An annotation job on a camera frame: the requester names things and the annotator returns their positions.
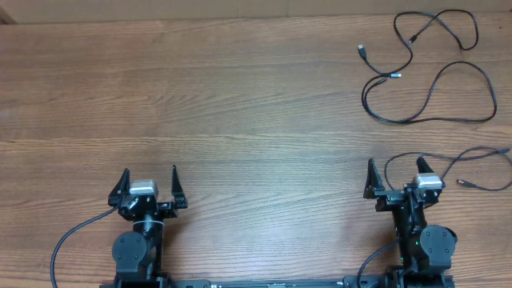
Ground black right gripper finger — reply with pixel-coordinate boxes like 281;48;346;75
363;158;385;199
416;156;434;174

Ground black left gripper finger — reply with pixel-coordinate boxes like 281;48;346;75
171;165;188;209
109;168;130;198

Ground black cable bundle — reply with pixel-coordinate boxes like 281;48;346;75
383;146;512;192

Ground black cable with usb plug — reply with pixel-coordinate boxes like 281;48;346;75
361;60;498;125

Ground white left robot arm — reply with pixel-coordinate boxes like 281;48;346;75
108;168;188;288

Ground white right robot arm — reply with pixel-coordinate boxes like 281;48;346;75
356;157;458;287

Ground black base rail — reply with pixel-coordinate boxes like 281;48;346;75
100;275;455;288

